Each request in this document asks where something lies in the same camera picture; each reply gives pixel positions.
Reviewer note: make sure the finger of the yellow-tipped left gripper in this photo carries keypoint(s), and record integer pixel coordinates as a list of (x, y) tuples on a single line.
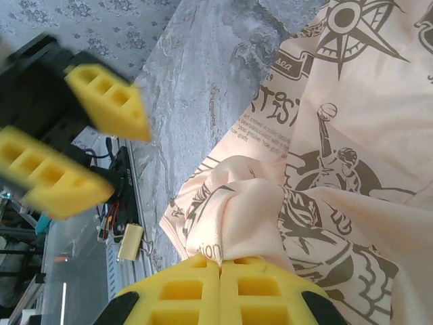
[(67, 203), (84, 78)]

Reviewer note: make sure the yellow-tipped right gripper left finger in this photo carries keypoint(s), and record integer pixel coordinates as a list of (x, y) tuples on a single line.
[(211, 304)]

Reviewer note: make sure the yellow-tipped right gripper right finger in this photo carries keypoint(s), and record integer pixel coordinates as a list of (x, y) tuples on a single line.
[(230, 308)]

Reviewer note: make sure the peach printed t-shirt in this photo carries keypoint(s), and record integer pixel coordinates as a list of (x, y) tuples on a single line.
[(338, 135)]

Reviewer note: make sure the gold binder clip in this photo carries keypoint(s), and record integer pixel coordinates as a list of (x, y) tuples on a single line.
[(130, 242)]

